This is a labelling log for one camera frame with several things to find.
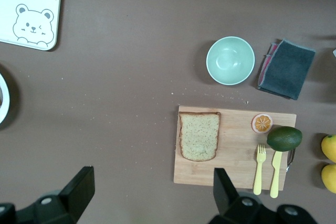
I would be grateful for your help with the brown bread slice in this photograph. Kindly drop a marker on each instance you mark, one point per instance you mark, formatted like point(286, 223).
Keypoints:
point(199, 136)

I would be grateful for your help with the dark green avocado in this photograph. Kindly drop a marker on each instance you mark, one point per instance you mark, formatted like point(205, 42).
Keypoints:
point(284, 139)

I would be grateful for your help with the metal peeler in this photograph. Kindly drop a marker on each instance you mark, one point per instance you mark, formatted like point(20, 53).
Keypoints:
point(291, 159)

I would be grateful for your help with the yellow lemon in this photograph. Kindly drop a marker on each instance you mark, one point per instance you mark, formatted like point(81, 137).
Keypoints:
point(330, 148)
point(330, 179)

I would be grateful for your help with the yellow plastic fork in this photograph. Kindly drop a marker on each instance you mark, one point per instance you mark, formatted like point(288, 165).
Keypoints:
point(259, 171)

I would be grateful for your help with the pink folded cloth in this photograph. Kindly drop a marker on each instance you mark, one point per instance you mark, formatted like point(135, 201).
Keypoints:
point(269, 56)

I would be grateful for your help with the dark grey folded cloth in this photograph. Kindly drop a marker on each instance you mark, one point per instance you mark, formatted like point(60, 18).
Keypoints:
point(288, 69)

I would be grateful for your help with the wooden cutting board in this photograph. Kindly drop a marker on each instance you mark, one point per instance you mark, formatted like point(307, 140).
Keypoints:
point(236, 161)

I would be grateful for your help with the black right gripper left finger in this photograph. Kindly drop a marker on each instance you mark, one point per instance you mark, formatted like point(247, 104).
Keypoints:
point(76, 195)

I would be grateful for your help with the yellow plastic knife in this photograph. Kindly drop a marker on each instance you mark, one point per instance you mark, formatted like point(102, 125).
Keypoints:
point(275, 174)

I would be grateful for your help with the orange slice toy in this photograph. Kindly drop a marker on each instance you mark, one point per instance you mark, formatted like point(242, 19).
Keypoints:
point(262, 123)

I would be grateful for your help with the pale green bowl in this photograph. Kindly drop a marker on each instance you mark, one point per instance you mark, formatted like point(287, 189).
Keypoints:
point(230, 61)

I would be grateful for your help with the white round plate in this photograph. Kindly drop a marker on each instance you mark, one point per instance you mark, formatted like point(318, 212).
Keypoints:
point(4, 95)

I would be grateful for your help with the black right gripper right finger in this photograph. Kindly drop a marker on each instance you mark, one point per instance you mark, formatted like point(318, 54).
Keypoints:
point(228, 203)

